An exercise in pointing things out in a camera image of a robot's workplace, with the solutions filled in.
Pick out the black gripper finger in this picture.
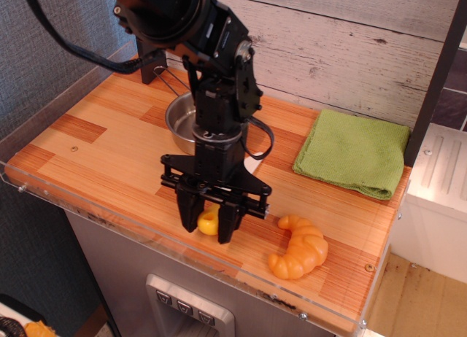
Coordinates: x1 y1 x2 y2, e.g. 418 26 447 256
217 203 244 244
177 189 205 233

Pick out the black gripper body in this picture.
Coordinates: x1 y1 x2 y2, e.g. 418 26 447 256
161 131 272 219

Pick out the yellow handled toy knife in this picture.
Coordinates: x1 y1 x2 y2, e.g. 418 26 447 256
196 152 264 237

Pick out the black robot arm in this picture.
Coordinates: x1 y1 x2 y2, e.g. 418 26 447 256
115 0 271 244

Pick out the orange toy croissant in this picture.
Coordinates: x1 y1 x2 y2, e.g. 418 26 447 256
268 214 329 279

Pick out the steel pan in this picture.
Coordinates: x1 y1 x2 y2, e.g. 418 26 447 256
153 66 250 156

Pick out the silver toy fridge cabinet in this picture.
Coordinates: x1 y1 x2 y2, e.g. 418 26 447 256
66 212 330 336

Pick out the dispenser panel with buttons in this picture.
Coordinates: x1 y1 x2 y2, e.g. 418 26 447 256
145 274 236 336

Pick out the green folded cloth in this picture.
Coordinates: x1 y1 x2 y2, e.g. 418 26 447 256
293 109 410 201

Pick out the orange object bottom left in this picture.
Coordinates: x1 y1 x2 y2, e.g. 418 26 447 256
24 321 57 337

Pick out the white toy sink unit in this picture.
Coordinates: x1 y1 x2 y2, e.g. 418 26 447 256
390 124 466 282

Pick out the black left frame post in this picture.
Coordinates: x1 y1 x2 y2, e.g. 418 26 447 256
136 39 167 85

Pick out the black frame post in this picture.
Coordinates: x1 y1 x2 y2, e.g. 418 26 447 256
404 0 466 167
136 39 167 85

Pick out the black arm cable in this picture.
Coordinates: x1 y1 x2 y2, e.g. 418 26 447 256
20 0 166 74

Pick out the black right frame post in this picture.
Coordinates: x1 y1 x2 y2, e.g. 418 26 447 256
404 0 466 167

